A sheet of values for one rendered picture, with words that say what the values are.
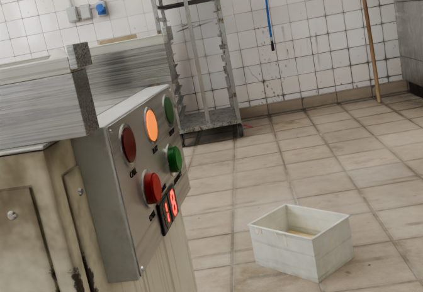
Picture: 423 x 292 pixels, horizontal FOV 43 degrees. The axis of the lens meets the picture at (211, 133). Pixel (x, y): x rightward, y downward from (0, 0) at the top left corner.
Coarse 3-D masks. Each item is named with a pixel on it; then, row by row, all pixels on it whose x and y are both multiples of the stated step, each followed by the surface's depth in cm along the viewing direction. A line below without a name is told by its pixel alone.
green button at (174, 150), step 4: (172, 148) 61; (176, 148) 61; (168, 152) 61; (172, 152) 61; (176, 152) 61; (180, 152) 63; (168, 156) 60; (172, 156) 60; (176, 156) 61; (180, 156) 63; (172, 160) 60; (176, 160) 61; (180, 160) 62; (172, 164) 60; (176, 164) 61; (180, 164) 62; (172, 168) 61; (176, 168) 61; (180, 168) 62
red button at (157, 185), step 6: (150, 174) 52; (156, 174) 52; (150, 180) 51; (156, 180) 52; (150, 186) 51; (156, 186) 52; (150, 192) 51; (156, 192) 52; (150, 198) 51; (156, 198) 51
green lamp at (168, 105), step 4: (168, 100) 64; (168, 104) 63; (168, 108) 63; (172, 108) 65; (168, 112) 63; (172, 112) 65; (168, 116) 63; (172, 116) 65; (168, 120) 63; (172, 120) 64
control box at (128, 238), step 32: (160, 96) 62; (160, 128) 60; (96, 160) 45; (160, 160) 58; (96, 192) 45; (128, 192) 47; (96, 224) 46; (128, 224) 46; (160, 224) 55; (128, 256) 46
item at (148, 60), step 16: (96, 48) 68; (112, 48) 68; (128, 48) 68; (144, 48) 68; (160, 48) 67; (0, 64) 71; (16, 64) 70; (96, 64) 69; (112, 64) 69; (128, 64) 68; (144, 64) 68; (160, 64) 68; (96, 80) 70; (112, 80) 69; (128, 80) 69; (144, 80) 69; (160, 80) 68
